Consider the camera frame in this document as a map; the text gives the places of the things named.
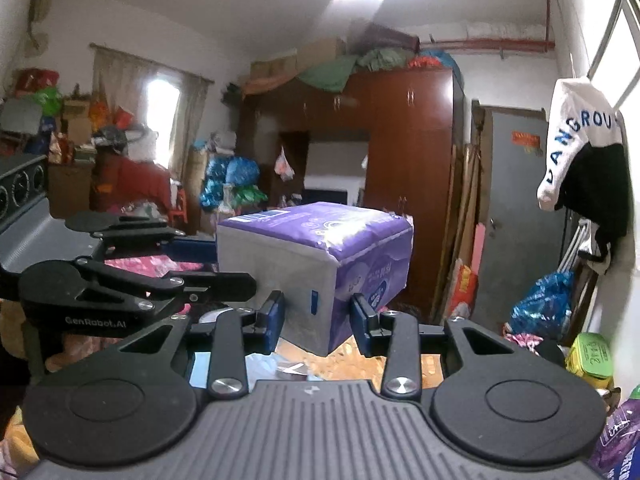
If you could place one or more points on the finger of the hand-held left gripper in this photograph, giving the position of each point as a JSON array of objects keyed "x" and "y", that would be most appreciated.
[
  {"x": 195, "y": 250},
  {"x": 220, "y": 286}
]

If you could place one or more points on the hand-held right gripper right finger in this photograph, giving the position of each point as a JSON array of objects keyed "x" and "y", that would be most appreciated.
[{"x": 361, "y": 325}]

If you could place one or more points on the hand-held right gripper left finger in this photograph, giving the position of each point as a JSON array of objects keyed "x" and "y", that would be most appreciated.
[{"x": 271, "y": 321}]

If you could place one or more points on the purple tissue paper pack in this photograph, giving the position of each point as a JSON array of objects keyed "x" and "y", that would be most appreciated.
[{"x": 320, "y": 260}]

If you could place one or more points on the blue patterned bags pile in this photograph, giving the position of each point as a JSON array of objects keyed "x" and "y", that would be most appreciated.
[{"x": 232, "y": 180}]

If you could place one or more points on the red cloth pile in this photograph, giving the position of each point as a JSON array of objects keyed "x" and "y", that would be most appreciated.
[{"x": 132, "y": 180}]

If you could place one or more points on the red and white bag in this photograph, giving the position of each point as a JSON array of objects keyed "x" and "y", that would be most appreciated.
[{"x": 462, "y": 292}]

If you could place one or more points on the black appliance with dials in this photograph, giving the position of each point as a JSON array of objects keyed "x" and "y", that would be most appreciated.
[{"x": 25, "y": 195}]

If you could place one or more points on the hanging white plastic bag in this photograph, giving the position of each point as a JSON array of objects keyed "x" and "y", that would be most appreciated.
[{"x": 284, "y": 166}]

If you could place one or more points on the leaning wooden boards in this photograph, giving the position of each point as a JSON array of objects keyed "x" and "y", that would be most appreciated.
[{"x": 465, "y": 220}]

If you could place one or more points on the patterned window curtain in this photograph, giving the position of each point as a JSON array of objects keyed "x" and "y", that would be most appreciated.
[{"x": 115, "y": 90}]

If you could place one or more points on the brown wooden wardrobe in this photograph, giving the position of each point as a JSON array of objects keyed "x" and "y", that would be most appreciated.
[{"x": 410, "y": 150}]

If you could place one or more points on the blue plastic bag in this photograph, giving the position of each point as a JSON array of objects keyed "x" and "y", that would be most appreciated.
[{"x": 542, "y": 305}]

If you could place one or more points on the grey door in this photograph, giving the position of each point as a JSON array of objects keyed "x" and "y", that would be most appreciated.
[{"x": 517, "y": 210}]

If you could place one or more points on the green plastic bag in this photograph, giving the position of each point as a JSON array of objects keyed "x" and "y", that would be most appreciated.
[{"x": 49, "y": 101}]

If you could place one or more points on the cardboard box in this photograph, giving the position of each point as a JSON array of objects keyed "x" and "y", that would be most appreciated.
[{"x": 300, "y": 57}]

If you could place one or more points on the green cloth bundle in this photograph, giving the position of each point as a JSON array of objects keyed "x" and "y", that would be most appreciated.
[{"x": 327, "y": 72}]

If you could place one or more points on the green tin box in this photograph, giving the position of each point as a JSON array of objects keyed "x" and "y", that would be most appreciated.
[{"x": 591, "y": 356}]

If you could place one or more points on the red door notice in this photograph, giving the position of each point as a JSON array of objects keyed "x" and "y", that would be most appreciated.
[{"x": 527, "y": 144}]

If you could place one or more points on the white and black hanging garment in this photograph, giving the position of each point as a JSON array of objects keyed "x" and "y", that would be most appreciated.
[{"x": 580, "y": 160}]

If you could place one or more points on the blue and red cloth bundle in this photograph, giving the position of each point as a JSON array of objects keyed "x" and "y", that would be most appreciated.
[{"x": 432, "y": 60}]

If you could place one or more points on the purple printed packet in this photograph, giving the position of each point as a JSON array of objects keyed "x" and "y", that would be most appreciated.
[{"x": 622, "y": 435}]

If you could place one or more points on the dark suitcase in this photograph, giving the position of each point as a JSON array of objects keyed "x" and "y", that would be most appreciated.
[{"x": 385, "y": 37}]

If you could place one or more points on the red ceiling pipe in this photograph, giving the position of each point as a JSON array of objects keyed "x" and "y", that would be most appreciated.
[{"x": 550, "y": 5}]

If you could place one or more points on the beige wall fixture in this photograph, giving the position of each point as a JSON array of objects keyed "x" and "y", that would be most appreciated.
[{"x": 42, "y": 5}]

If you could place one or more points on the window frame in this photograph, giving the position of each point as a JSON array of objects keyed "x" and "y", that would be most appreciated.
[{"x": 617, "y": 20}]

